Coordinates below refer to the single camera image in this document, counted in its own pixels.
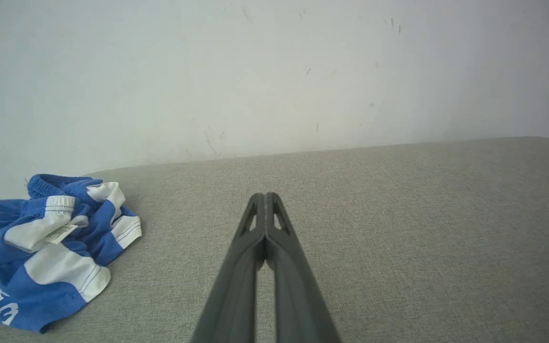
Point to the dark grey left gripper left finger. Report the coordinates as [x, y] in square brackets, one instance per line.
[236, 286]

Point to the grey fabric sofa cushion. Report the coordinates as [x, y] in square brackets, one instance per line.
[422, 228]

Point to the blue and white sports shorts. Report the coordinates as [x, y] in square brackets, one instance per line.
[41, 286]

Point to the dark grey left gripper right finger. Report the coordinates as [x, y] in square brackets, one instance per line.
[298, 295]

